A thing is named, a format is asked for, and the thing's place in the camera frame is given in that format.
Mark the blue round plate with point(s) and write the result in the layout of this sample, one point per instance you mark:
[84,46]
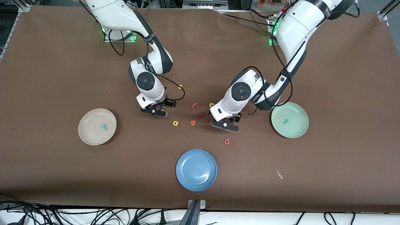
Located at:
[196,170]

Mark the beige round plate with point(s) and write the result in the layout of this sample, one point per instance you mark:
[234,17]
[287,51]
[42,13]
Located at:
[93,134]

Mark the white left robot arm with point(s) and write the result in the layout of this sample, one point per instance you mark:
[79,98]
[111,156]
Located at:
[300,25]

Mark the pale green round plate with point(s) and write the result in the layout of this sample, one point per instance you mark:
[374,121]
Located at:
[293,128]

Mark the metal table edge bracket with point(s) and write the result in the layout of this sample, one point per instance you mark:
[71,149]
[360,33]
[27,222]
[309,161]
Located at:
[195,203]

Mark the aluminium corner bracket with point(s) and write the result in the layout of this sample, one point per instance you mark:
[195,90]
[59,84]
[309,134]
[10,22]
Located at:
[382,16]
[25,8]

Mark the aluminium frame rail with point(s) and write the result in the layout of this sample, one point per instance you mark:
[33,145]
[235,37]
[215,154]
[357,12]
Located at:
[9,36]

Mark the white paper scrap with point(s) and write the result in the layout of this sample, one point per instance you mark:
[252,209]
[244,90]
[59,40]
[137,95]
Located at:
[279,174]

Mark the pink foam letter d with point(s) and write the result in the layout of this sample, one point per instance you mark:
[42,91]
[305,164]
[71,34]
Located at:
[229,140]

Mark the brown table cover sheet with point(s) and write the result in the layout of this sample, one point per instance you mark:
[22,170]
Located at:
[62,172]

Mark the grey metal box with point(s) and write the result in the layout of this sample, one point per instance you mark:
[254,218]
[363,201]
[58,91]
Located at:
[203,3]

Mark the black power plug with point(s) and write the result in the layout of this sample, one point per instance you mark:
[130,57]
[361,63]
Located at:
[162,218]

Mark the orange dried plant clutter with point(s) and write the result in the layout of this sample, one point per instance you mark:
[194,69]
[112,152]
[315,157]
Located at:
[268,2]

